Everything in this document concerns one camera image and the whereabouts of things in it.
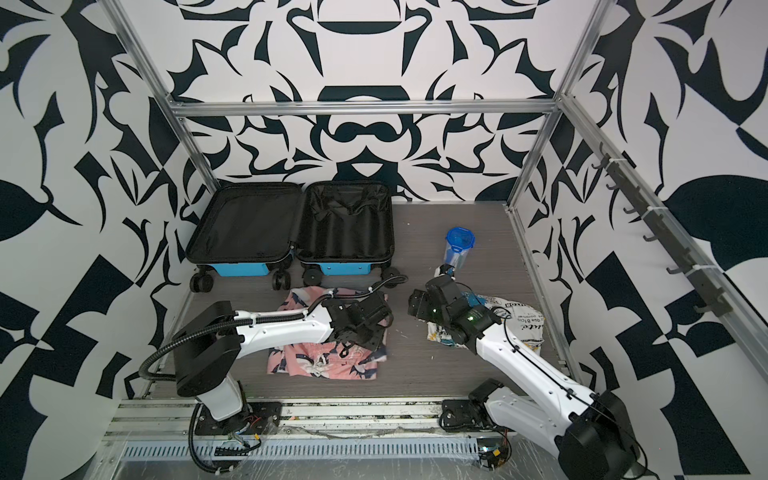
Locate pink patterned shirt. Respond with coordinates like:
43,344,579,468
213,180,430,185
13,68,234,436
266,285,390,382

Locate clear cup with blue lid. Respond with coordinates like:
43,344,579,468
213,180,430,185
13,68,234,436
444,227,475,269

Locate white blue yellow patterned shirt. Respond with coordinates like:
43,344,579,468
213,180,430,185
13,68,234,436
426,292,545,355

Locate blue hard-shell suitcase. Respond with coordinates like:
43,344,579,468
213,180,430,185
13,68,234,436
186,180,402,293

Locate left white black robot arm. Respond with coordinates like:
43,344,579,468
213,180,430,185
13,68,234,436
138,291,394,475

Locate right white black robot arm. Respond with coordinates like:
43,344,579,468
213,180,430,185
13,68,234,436
408,274,645,479

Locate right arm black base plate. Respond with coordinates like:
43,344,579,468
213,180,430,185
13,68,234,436
438,399,511,433

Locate white slotted cable duct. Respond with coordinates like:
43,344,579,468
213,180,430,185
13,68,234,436
119,437,481,462

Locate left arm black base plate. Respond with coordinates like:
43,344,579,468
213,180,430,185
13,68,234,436
193,401,283,436

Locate aluminium frame rails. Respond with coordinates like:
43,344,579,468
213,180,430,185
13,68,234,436
101,1,767,375

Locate black wall hook rack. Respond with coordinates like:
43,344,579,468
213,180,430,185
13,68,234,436
595,152,741,317

